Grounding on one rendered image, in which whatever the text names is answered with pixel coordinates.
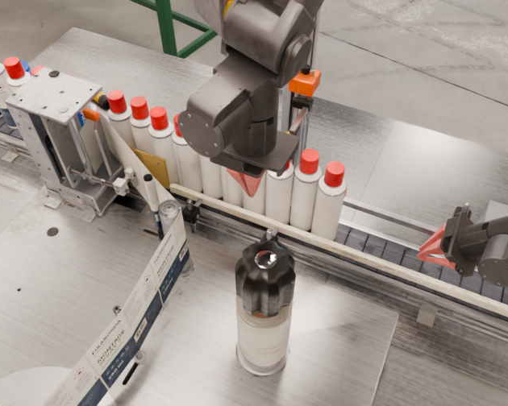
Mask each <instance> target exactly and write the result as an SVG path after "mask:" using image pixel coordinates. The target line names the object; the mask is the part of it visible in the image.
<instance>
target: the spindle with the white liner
mask: <svg viewBox="0 0 508 406"><path fill-rule="evenodd" d="M294 265H295V261H294V257H293V256H292V255H291V254H290V252H289V251H288V250H287V249H285V248H282V247H280V246H278V245H277V244H276V242H273V241H268V240H266V241H265V242H262V243H253V244H251V245H249V246H248V247H246V248H245V249H244V250H243V257H242V258H240V259H239V260H238V261H237V263H236V265H235V288H236V298H235V303H236V316H237V328H238V347H237V353H238V357H239V360H240V362H241V364H242V365H243V366H244V368H245V369H247V370H248V371H250V372H251V373H253V374H256V375H271V374H273V373H275V372H277V371H279V370H280V369H281V368H282V367H283V366H284V365H285V362H286V360H287V358H288V354H289V332H290V323H291V318H292V310H293V306H294V300H293V298H294V288H295V281H296V274H295V272H294Z"/></svg>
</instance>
